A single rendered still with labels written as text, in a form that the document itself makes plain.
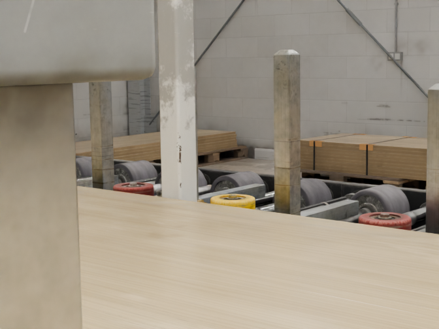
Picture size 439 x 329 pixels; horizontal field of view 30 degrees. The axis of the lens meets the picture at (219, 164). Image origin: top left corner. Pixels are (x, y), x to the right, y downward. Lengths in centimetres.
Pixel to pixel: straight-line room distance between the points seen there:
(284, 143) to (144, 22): 126
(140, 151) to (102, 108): 615
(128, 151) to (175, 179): 634
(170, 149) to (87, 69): 128
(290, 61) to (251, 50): 769
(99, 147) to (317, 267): 91
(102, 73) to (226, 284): 73
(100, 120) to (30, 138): 158
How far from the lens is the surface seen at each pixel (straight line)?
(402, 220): 126
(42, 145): 23
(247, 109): 922
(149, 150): 805
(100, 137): 181
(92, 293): 92
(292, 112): 148
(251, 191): 189
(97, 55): 22
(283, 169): 149
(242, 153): 916
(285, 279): 95
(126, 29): 23
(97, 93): 181
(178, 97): 147
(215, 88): 949
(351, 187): 204
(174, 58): 147
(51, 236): 23
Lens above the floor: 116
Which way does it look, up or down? 8 degrees down
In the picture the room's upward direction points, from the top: 1 degrees counter-clockwise
